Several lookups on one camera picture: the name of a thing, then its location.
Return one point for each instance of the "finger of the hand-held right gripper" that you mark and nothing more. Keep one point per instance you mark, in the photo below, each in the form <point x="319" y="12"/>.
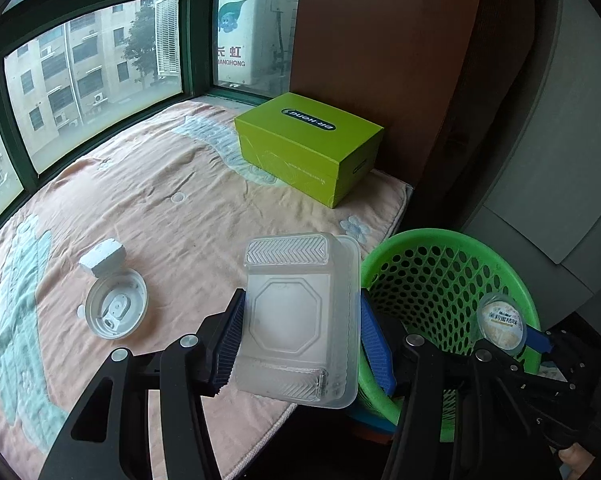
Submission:
<point x="538" y="340"/>

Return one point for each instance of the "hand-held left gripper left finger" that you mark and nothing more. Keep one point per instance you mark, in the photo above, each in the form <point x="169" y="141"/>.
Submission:
<point x="229" y="346"/>

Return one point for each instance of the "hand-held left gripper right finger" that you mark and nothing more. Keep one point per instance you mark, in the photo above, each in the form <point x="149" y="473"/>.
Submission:
<point x="375" y="351"/>

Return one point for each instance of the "labelled jelly cup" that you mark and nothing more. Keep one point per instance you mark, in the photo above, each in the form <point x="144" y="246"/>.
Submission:
<point x="502" y="322"/>

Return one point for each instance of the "rectangular clear plastic container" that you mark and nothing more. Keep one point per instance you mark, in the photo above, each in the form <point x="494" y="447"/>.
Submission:
<point x="290" y="320"/>

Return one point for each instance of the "green plastic basket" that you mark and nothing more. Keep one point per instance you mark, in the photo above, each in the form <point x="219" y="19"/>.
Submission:
<point x="430" y="280"/>

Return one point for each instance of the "person's right hand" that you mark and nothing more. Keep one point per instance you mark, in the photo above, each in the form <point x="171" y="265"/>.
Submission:
<point x="575" y="465"/>

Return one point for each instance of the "white round plastic lid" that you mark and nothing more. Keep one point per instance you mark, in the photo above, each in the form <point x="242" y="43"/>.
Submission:
<point x="125" y="291"/>

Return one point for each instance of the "pink printed blanket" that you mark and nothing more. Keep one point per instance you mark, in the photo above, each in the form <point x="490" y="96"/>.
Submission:
<point x="155" y="225"/>

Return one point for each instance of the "small white box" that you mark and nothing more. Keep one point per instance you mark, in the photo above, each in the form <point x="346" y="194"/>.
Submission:
<point x="103" y="255"/>

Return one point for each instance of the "grey cabinet panel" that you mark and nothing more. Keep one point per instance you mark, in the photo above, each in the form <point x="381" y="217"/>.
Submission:
<point x="555" y="135"/>

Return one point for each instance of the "green cardboard box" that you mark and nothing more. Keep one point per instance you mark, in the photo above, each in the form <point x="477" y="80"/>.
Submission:
<point x="300" y="150"/>

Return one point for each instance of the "white outdoor air conditioner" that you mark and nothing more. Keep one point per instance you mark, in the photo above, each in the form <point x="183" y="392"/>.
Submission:
<point x="260" y="35"/>

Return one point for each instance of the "white louvred shutter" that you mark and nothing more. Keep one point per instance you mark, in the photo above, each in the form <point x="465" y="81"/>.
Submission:
<point x="168" y="37"/>

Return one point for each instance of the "beige apartment building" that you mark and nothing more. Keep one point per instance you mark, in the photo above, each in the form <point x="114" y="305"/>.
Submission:
<point x="85" y="65"/>

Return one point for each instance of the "brown wooden wardrobe panel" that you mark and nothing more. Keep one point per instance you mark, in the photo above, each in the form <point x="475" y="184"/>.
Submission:
<point x="380" y="35"/>

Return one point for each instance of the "green tree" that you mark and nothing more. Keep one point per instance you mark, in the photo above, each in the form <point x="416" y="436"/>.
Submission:
<point x="143" y="35"/>

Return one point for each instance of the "green window frame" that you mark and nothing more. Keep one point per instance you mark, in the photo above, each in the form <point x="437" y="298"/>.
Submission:
<point x="195" y="50"/>

